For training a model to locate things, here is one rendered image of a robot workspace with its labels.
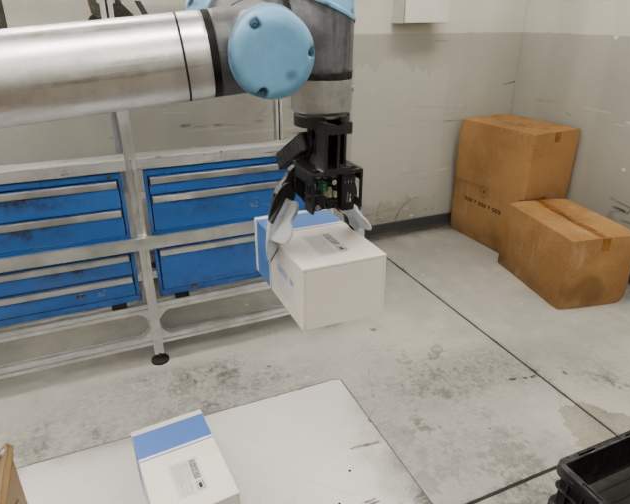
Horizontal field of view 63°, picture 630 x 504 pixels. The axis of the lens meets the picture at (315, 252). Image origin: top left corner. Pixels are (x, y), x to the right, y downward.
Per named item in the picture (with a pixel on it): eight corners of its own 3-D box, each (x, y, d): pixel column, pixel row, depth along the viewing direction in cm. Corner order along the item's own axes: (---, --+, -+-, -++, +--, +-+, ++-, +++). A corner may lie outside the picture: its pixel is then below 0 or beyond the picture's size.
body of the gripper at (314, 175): (309, 220, 64) (309, 123, 59) (285, 199, 72) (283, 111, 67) (363, 212, 67) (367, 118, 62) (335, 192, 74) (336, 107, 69)
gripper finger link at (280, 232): (262, 266, 66) (300, 205, 65) (249, 249, 71) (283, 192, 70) (281, 275, 68) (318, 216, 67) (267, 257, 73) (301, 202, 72)
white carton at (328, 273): (256, 269, 84) (254, 217, 80) (323, 256, 88) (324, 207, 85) (303, 331, 67) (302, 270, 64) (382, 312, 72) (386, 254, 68)
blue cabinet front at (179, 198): (160, 295, 223) (142, 169, 200) (312, 266, 249) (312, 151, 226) (161, 298, 221) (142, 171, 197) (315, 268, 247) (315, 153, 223)
